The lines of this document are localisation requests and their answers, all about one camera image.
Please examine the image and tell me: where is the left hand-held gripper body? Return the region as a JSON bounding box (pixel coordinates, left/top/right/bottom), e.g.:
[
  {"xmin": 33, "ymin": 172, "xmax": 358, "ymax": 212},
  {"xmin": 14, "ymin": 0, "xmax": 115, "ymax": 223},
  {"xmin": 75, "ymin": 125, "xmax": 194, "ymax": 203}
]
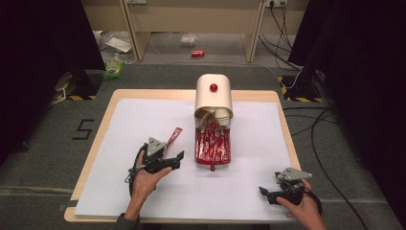
[{"xmin": 139, "ymin": 137, "xmax": 178, "ymax": 175}]

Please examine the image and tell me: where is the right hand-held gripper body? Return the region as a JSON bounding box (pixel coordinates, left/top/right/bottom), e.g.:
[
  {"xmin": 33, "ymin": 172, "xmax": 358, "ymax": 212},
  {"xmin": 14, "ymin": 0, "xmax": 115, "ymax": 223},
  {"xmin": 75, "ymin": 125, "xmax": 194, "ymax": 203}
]
[{"xmin": 275, "ymin": 167, "xmax": 314, "ymax": 206}]

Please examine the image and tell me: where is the single red stick sachet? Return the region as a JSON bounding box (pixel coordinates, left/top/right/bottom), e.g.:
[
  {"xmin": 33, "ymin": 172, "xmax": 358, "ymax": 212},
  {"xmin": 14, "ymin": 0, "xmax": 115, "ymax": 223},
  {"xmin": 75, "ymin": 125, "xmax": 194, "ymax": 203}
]
[{"xmin": 165, "ymin": 126, "xmax": 184, "ymax": 149}]

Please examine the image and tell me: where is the row of red sachets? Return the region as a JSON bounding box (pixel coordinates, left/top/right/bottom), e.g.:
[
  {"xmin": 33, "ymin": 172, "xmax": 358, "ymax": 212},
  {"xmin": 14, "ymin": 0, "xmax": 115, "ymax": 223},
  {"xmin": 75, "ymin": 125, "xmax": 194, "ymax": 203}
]
[{"xmin": 194, "ymin": 124, "xmax": 232, "ymax": 165}]

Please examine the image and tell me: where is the white roll-top storage box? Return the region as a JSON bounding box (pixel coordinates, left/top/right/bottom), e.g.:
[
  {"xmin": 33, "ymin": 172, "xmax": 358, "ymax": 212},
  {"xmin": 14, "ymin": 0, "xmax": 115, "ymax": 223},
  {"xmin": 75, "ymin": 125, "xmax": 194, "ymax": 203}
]
[{"xmin": 193, "ymin": 73, "xmax": 235, "ymax": 129}]

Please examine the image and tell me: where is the person's right hand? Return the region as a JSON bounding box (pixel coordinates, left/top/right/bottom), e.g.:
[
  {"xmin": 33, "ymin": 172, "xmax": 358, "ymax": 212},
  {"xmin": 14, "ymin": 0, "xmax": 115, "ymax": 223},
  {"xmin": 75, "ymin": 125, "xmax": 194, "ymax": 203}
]
[{"xmin": 276, "ymin": 178, "xmax": 327, "ymax": 230}]

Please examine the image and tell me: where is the person's left hand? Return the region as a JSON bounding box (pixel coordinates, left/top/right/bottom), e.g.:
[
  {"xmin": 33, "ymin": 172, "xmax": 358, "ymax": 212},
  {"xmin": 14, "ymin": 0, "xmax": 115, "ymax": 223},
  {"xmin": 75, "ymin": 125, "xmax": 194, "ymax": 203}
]
[{"xmin": 130, "ymin": 152, "xmax": 173, "ymax": 209}]

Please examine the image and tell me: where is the white paper sheet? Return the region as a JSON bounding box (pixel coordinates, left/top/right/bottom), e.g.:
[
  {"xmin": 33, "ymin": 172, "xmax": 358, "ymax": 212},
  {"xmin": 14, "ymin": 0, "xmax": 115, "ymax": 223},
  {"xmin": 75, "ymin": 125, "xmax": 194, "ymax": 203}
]
[{"xmin": 74, "ymin": 98, "xmax": 297, "ymax": 222}]

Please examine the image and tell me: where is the white cup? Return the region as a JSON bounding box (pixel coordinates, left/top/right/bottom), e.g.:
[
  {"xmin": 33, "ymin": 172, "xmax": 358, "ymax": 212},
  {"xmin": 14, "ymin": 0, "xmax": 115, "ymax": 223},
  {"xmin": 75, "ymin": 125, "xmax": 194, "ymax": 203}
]
[{"xmin": 214, "ymin": 108, "xmax": 233, "ymax": 127}]

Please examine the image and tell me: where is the green plastic bag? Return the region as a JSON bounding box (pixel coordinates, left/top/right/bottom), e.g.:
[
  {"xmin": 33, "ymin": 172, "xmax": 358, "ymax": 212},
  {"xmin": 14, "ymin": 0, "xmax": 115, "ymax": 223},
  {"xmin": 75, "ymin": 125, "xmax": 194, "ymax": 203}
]
[{"xmin": 101, "ymin": 59, "xmax": 125, "ymax": 81}]

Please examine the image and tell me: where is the black stand base striped tape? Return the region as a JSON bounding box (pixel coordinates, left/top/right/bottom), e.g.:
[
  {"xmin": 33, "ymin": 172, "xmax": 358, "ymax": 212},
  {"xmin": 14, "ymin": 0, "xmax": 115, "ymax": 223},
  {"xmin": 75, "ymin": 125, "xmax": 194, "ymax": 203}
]
[
  {"xmin": 278, "ymin": 72, "xmax": 326, "ymax": 104},
  {"xmin": 53, "ymin": 70, "xmax": 103, "ymax": 102}
]

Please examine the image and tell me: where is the clear plastic container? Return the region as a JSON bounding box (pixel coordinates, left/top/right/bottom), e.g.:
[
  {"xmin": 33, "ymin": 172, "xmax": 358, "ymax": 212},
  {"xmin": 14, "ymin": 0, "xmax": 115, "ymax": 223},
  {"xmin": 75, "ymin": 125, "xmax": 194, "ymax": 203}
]
[{"xmin": 179, "ymin": 34, "xmax": 199, "ymax": 49}]

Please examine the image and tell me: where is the black curtain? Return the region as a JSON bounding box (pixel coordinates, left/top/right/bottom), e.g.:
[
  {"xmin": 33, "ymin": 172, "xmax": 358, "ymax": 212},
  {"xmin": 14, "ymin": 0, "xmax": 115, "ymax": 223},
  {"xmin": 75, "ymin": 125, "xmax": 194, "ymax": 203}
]
[
  {"xmin": 0, "ymin": 0, "xmax": 106, "ymax": 167},
  {"xmin": 288, "ymin": 0, "xmax": 406, "ymax": 226}
]

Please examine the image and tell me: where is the beige wooden desk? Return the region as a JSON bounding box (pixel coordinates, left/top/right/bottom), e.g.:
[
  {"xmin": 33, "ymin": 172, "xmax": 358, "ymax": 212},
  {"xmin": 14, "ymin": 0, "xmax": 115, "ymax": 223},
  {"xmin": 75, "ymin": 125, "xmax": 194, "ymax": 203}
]
[{"xmin": 79, "ymin": 0, "xmax": 309, "ymax": 63}]

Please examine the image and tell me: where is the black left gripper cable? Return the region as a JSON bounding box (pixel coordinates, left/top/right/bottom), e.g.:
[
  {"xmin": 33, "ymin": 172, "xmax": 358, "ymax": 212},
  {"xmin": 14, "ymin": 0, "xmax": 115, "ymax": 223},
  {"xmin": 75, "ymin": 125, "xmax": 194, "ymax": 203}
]
[{"xmin": 124, "ymin": 143, "xmax": 149, "ymax": 196}]

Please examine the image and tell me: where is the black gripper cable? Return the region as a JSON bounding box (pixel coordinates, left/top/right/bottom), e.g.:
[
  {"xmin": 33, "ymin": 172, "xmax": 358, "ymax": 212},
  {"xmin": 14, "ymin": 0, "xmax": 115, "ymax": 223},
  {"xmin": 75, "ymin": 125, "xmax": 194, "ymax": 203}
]
[
  {"xmin": 124, "ymin": 143, "xmax": 149, "ymax": 196},
  {"xmin": 303, "ymin": 186, "xmax": 325, "ymax": 217}
]

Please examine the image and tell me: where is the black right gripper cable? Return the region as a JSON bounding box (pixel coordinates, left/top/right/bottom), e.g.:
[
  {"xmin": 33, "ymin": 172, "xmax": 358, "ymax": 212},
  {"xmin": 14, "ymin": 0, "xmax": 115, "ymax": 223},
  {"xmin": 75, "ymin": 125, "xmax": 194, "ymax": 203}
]
[{"xmin": 303, "ymin": 186, "xmax": 325, "ymax": 217}]

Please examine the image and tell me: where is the long black floor cable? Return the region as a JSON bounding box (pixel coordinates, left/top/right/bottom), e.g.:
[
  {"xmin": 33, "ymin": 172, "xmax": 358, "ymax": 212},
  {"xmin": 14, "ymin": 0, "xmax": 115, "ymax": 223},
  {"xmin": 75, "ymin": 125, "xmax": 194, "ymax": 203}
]
[{"xmin": 310, "ymin": 107, "xmax": 370, "ymax": 230}]

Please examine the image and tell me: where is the short black floor cable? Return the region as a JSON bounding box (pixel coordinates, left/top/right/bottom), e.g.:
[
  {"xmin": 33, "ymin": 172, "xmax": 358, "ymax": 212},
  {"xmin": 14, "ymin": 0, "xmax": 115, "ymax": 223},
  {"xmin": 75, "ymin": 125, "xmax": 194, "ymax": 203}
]
[{"xmin": 282, "ymin": 106, "xmax": 339, "ymax": 137}]

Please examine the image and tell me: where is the black plugged cables bundle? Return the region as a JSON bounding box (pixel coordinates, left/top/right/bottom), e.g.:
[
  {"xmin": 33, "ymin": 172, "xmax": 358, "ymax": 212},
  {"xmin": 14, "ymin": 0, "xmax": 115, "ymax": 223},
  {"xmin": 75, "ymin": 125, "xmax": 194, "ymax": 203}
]
[{"xmin": 258, "ymin": 2, "xmax": 302, "ymax": 71}]

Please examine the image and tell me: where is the white wall socket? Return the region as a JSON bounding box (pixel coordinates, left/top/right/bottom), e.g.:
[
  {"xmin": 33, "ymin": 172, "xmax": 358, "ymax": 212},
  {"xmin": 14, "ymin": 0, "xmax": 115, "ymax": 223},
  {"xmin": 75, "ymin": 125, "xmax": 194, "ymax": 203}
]
[{"xmin": 264, "ymin": 0, "xmax": 288, "ymax": 9}]

